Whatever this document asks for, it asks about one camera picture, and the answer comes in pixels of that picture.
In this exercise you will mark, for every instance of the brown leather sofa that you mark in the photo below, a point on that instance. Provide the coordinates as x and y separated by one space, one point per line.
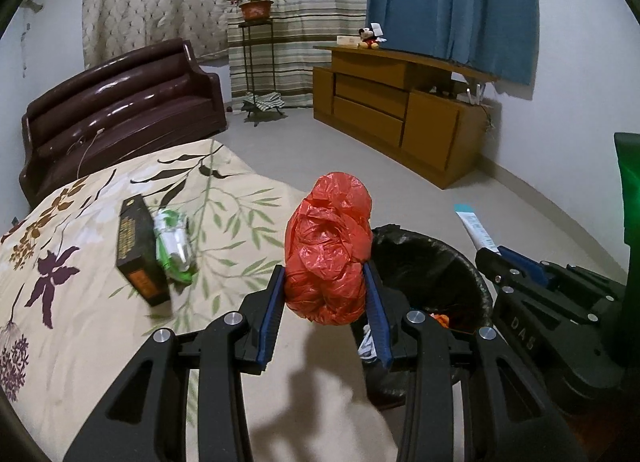
115 111

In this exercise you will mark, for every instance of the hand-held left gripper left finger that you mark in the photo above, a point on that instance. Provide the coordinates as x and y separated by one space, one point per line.
270 317

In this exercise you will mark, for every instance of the black lined trash bin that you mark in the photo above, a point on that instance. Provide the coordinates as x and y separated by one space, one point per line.
435 267

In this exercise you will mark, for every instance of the striped curtain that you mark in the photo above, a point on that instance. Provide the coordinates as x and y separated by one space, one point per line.
310 6

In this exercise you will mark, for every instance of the wooden cabinet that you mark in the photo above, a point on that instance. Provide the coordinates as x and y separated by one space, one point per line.
370 101

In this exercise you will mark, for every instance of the small white device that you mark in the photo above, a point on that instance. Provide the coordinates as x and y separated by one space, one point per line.
475 95

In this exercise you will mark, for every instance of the orange plastic bag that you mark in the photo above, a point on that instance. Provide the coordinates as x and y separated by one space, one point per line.
441 321

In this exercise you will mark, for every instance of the mouse plush toy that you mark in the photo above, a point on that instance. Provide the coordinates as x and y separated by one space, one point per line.
370 37

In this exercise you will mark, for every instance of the white tube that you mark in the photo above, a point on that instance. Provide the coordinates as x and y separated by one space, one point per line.
477 229

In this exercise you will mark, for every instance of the flat beige box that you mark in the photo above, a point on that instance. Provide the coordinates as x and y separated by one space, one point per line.
347 41

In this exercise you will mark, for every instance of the potted plant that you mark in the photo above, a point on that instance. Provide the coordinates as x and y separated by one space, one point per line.
256 9

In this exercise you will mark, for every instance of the black metal plant stand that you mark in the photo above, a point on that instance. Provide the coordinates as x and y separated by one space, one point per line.
247 61

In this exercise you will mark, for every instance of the red plastic bag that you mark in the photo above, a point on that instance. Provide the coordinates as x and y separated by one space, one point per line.
325 252

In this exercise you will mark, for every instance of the blue curtain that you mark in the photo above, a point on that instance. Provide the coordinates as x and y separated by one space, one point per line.
450 1

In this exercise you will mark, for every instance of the checked cloth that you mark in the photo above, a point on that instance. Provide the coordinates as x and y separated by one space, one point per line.
265 102

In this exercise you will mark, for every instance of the crumpled green white packet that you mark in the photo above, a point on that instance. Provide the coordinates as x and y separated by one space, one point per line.
172 242

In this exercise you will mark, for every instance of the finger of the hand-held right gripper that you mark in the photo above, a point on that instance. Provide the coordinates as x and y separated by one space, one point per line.
522 264
495 269

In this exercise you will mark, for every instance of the floral beige tablecloth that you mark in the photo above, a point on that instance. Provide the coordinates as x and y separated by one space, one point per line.
75 342

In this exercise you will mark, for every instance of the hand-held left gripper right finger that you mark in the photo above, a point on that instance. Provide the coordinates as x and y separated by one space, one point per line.
377 322

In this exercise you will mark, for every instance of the black box with orange print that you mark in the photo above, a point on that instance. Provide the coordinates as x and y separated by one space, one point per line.
137 247

